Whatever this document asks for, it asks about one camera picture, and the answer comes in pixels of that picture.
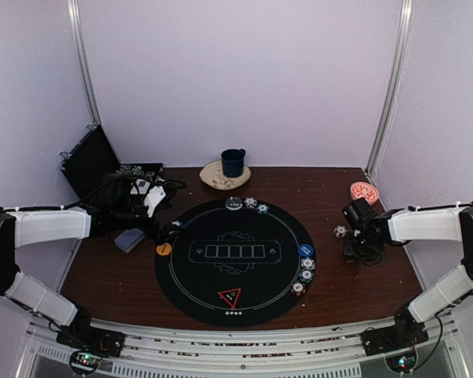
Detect green chips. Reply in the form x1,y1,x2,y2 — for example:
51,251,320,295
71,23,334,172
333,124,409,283
256,203,269,214

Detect beige ceramic saucer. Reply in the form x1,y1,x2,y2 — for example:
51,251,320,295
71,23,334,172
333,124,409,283
199,160,251,191

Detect orange big blind button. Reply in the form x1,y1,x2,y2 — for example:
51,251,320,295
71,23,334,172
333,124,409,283
155,243,173,257

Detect green fifty poker chip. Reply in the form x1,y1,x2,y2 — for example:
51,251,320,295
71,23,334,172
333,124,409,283
299,269,315,283

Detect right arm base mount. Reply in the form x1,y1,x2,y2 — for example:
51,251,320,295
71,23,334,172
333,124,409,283
360,327,429,374

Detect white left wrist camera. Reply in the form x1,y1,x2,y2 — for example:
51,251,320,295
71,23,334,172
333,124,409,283
142,186,166,218

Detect orange hundred chip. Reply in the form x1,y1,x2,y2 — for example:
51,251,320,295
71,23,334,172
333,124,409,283
291,282,306,296

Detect dark blue mug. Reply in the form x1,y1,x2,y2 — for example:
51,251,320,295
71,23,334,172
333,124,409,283
221,149,246,178

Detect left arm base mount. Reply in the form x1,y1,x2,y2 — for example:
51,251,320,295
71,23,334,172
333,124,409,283
56,329,125,376

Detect blue small blind button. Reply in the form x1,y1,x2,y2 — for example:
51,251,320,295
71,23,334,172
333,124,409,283
297,244,315,258

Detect round black poker mat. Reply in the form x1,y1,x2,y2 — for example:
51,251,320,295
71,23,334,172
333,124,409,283
155,198,314,328

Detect black poker set case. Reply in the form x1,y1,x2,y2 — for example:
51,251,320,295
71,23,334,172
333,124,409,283
59,125,164,199

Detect blue playing card deck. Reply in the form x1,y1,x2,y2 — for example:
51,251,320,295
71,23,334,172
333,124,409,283
114,228,144,254

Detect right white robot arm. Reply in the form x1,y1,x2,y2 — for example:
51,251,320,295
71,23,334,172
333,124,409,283
341,198,473,348

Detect red triangle all-in marker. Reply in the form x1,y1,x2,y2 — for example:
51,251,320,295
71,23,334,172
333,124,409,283
218,287,242,309

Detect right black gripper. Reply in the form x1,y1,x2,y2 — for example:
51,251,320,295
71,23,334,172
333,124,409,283
343,232,380,261

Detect blue ten poker chip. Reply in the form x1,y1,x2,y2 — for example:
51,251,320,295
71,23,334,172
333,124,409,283
300,258,315,270

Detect red patterned small bowl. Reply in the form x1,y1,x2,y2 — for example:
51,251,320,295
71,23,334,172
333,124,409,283
349,181,380,206

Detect blue white chip stack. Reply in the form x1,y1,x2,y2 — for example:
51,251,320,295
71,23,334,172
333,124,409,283
333,224,348,239

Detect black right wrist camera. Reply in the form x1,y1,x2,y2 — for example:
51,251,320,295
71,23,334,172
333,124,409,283
341,198,377,231

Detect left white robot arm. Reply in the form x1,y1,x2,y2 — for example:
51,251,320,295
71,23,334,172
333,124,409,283
0,174,187,350

